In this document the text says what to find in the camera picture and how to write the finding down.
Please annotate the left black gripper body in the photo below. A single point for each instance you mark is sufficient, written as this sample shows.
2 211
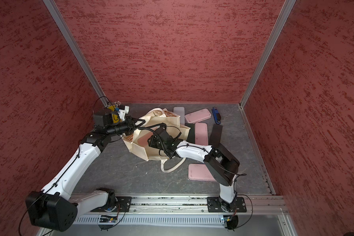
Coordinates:
126 126

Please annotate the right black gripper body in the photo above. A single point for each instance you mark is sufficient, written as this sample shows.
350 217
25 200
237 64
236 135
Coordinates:
155 142

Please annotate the cream floral canvas tote bag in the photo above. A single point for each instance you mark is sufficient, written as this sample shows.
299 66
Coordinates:
166 125

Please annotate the green pencil case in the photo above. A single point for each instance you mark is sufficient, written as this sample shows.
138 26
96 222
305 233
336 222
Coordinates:
191 135

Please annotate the light grey pencil case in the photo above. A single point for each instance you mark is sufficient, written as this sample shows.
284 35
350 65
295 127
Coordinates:
180 111

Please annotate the pink pencil case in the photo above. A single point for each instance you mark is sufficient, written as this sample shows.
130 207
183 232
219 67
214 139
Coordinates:
199 172
198 116
201 134
143 137

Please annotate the dark grey pencil case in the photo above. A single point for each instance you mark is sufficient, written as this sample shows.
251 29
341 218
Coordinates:
215 137

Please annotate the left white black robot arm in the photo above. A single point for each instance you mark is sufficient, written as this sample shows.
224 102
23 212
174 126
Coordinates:
53 207

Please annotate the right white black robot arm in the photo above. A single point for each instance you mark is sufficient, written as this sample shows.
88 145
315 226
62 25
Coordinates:
222 165

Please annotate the blue stapler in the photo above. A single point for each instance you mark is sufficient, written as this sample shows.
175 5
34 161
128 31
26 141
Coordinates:
216 115

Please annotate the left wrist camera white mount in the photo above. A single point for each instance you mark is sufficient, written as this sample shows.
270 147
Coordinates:
122 111

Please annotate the aluminium front rail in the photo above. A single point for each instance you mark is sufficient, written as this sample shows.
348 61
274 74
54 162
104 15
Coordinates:
201 204

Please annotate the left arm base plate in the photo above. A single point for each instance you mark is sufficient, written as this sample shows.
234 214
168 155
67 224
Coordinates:
122 204

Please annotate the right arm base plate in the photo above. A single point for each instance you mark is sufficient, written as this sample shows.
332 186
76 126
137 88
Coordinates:
216 204

